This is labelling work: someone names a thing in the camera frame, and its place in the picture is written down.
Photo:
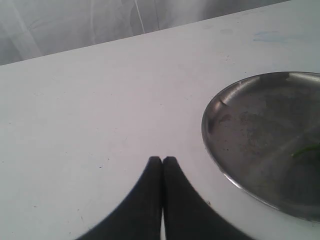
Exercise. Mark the round stainless steel plate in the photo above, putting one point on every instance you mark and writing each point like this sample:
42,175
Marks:
253,126

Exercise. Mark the green round object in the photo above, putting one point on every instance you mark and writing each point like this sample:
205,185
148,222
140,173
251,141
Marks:
307,149

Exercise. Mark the white backdrop curtain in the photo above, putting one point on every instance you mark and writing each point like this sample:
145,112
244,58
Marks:
35,28

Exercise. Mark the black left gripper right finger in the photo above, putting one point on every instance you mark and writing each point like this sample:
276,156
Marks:
186,215

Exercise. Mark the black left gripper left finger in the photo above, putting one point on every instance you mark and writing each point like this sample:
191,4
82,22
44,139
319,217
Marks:
139,215

